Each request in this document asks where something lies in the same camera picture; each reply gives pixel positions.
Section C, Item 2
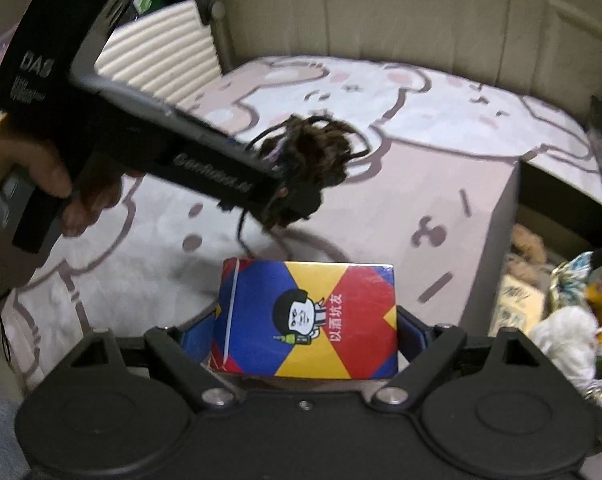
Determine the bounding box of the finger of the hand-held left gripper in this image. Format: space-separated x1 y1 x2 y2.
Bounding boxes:
268 171 325 226

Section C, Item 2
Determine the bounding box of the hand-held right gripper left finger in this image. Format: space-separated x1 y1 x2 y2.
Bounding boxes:
66 310 234 408

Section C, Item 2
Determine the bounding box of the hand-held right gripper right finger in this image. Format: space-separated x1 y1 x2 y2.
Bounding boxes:
371 306 549 408

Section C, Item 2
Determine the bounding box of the brown braided hair tie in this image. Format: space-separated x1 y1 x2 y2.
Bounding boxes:
233 114 374 261

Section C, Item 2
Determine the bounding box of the colourful cartoon card box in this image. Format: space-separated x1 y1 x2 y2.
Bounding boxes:
208 257 399 380

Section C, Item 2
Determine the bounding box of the yellow-brown tissue packet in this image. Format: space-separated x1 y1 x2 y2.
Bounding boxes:
488 275 548 339

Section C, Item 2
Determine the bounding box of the black cardboard box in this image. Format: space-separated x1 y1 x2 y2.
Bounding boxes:
488 157 602 411

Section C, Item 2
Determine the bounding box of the person's left hand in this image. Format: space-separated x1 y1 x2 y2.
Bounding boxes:
0 114 146 238

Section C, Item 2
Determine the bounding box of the white ribbed panel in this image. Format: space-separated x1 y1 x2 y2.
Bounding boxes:
94 0 223 106

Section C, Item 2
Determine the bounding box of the beige scrunchie with metal clip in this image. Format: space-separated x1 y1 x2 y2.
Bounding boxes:
505 255 552 287

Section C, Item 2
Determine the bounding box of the pink bear printed bedsheet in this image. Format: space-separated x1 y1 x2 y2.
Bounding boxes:
0 55 596 396

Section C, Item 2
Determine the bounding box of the white fluffy item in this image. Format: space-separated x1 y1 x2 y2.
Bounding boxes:
530 307 600 387

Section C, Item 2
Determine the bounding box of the colourful foil bag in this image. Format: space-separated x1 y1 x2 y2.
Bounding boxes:
550 251 596 312

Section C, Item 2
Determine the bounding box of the thin black cable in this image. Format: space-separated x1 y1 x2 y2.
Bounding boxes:
0 280 13 358

